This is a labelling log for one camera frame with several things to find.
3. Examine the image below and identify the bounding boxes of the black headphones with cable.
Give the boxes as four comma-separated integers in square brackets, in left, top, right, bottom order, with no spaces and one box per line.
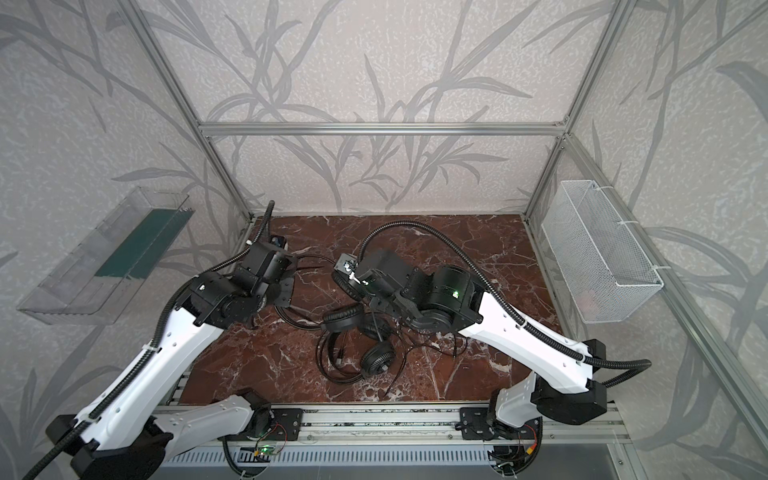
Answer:
[314,313,469,394]
[274,270,395,341]

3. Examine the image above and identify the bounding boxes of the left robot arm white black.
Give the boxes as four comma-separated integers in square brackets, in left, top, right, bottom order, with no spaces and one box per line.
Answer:
[25,202,296,479]

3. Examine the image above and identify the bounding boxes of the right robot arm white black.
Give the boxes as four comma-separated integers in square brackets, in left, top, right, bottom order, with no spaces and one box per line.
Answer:
[333,220,652,430]

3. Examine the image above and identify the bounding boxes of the green mat in bin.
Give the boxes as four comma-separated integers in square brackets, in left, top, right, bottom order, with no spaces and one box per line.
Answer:
[95,208,194,280]

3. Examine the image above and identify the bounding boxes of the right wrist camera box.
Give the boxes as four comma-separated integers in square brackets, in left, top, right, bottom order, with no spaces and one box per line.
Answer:
[332,253,360,284]

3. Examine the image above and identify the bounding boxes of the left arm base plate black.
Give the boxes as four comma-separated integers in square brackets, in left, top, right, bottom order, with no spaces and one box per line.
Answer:
[251,408,304,442]

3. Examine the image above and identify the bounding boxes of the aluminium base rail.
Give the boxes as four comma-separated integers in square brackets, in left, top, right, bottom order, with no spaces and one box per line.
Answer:
[238,402,631,447]

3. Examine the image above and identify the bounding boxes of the aluminium frame crossbar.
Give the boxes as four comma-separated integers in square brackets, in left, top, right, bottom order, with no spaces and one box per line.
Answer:
[199,122,565,137]

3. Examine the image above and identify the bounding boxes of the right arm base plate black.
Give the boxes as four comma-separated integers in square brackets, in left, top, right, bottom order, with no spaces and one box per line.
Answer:
[455,406,496,441]

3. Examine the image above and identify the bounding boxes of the clear plastic wall bin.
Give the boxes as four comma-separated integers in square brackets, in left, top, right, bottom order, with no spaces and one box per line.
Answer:
[17,187,194,326]

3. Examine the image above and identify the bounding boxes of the white wire mesh basket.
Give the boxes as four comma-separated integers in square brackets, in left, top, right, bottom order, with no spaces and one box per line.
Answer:
[542,180,664,324]

